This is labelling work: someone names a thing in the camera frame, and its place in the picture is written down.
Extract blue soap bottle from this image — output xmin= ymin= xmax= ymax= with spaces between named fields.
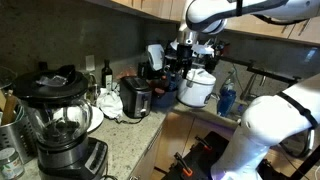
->
xmin=216 ymin=78 xmax=238 ymax=118

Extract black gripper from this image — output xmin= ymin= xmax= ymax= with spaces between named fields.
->
xmin=175 ymin=43 xmax=194 ymax=80

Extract small labelled tin can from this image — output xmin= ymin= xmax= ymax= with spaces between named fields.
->
xmin=0 ymin=147 xmax=25 ymax=180

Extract black blender with glass jar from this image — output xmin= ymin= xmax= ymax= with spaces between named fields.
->
xmin=12 ymin=64 xmax=109 ymax=180

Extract black robot stand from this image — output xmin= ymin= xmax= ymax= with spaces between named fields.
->
xmin=161 ymin=130 xmax=301 ymax=180

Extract perforated metal utensil holder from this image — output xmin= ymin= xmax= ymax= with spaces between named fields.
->
xmin=0 ymin=106 xmax=38 ymax=164

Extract wooden spoon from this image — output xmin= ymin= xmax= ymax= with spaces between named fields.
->
xmin=1 ymin=89 xmax=18 ymax=126

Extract clear glass bowl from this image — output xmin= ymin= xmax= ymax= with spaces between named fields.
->
xmin=0 ymin=65 xmax=18 ymax=90

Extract white wall outlet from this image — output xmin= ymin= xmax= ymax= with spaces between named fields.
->
xmin=85 ymin=54 xmax=96 ymax=72

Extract white rice cooker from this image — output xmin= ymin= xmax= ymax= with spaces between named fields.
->
xmin=176 ymin=68 xmax=218 ymax=108

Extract black metal bar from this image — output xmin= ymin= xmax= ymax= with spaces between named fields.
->
xmin=218 ymin=54 xmax=301 ymax=86

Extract white and grey cutting board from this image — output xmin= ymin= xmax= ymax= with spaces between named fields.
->
xmin=146 ymin=43 xmax=166 ymax=72

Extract black toaster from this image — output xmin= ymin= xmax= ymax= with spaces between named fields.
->
xmin=119 ymin=75 xmax=153 ymax=119

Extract dark bottle with pale label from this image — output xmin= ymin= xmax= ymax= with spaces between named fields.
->
xmin=101 ymin=59 xmax=114 ymax=91

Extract orange plastic bag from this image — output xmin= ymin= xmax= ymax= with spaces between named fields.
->
xmin=118 ymin=65 xmax=138 ymax=79

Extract white cloth towel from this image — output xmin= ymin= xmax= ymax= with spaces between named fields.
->
xmin=96 ymin=88 xmax=124 ymax=120

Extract orange and black clamp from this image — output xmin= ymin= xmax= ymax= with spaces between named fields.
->
xmin=173 ymin=152 xmax=194 ymax=178
xmin=194 ymin=134 xmax=213 ymax=152

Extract black toaster cable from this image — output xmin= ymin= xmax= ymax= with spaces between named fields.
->
xmin=114 ymin=116 xmax=144 ymax=125

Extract wooden lower cabinet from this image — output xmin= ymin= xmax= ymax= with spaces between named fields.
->
xmin=129 ymin=111 xmax=239 ymax=180

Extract white round plate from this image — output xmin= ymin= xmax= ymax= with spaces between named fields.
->
xmin=87 ymin=105 xmax=105 ymax=133

